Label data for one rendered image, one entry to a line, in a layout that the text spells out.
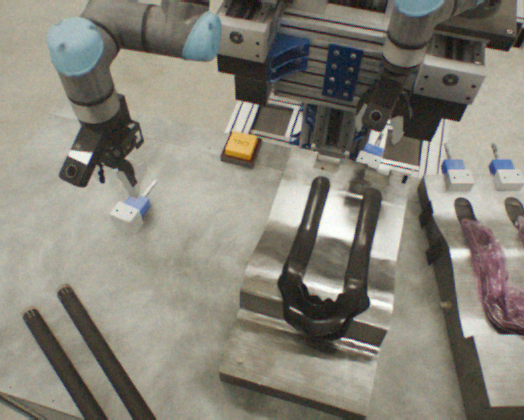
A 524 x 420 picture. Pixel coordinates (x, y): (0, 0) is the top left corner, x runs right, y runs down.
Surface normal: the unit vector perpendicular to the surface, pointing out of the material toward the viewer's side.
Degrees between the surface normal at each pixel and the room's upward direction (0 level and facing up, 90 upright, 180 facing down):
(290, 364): 0
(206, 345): 0
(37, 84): 0
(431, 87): 90
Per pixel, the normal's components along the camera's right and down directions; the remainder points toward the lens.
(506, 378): 0.01, -0.55
